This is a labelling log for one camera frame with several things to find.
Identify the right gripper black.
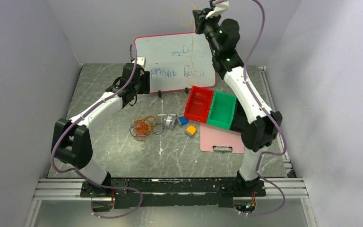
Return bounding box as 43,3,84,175
192,8,221,55

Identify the yellow cable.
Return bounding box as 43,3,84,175
177,3,199,79

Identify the red plastic bin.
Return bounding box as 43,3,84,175
183,86,215,123

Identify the green plastic bin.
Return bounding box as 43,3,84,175
206,91,237,130

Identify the black plastic bin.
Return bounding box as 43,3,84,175
229,99,249,133

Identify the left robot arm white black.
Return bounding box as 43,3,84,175
51,57,150,197

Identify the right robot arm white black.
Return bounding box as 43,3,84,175
192,8,282,196

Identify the clear tape roll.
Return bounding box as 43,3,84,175
163,114,178,128

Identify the blue eraser block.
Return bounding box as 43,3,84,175
177,116,189,126

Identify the yellow eraser block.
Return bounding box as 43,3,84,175
184,125,197,138

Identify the pink clipboard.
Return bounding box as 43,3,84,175
199,123,244,154

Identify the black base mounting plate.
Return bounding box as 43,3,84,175
79,177,266,209

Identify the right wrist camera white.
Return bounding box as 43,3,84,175
206,0,229,19

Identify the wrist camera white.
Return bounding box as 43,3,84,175
132,56,147,68
206,0,229,19

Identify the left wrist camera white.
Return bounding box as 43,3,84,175
132,56,147,68

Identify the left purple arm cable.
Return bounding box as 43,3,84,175
50,44,144,219

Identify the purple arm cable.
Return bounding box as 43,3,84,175
50,44,144,219
214,0,288,218

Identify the whiteboard with pink frame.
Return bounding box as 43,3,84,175
135,32,216,93

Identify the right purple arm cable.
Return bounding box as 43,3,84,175
214,0,288,218

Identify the aluminium rail frame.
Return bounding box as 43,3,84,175
24,178,318,227

